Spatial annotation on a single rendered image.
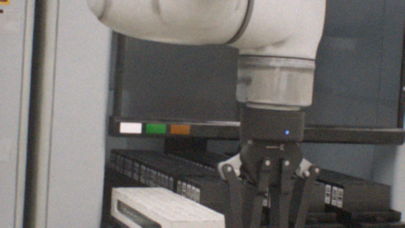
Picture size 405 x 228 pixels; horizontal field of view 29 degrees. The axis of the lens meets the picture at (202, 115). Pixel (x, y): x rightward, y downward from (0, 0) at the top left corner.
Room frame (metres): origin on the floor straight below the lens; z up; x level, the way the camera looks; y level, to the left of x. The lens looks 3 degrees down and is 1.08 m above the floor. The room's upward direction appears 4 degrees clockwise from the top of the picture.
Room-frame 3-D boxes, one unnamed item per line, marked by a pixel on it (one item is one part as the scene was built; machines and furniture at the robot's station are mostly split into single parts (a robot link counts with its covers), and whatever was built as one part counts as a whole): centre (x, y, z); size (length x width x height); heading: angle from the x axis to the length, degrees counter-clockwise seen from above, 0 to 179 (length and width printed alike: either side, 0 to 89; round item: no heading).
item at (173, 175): (1.53, 0.00, 0.85); 0.12 x 0.02 x 0.06; 114
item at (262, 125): (0.91, -0.08, 1.00); 0.08 x 0.07 x 0.09; 114
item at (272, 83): (0.91, -0.08, 1.07); 0.09 x 0.09 x 0.06
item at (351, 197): (1.53, -0.33, 0.85); 0.12 x 0.02 x 0.06; 113
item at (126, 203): (1.26, 0.05, 0.83); 0.30 x 0.10 x 0.06; 24
